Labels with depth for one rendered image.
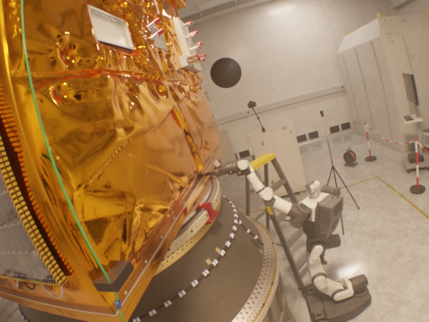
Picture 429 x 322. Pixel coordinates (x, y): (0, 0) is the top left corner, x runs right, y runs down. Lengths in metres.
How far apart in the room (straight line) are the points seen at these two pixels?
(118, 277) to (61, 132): 0.38
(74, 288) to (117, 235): 0.20
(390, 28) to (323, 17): 3.53
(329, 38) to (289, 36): 1.48
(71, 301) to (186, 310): 0.57
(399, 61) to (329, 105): 3.69
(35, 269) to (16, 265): 0.11
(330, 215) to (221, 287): 0.91
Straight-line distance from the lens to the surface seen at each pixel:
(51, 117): 0.64
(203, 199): 1.35
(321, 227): 1.85
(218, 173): 1.66
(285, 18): 9.09
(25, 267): 0.77
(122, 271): 0.64
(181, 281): 1.17
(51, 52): 0.71
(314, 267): 2.18
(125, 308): 0.75
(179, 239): 1.13
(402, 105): 6.36
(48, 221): 0.62
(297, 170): 4.89
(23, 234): 0.66
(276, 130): 4.65
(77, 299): 0.77
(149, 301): 1.15
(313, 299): 2.65
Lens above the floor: 2.21
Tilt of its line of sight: 12 degrees down
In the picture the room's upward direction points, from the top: 18 degrees counter-clockwise
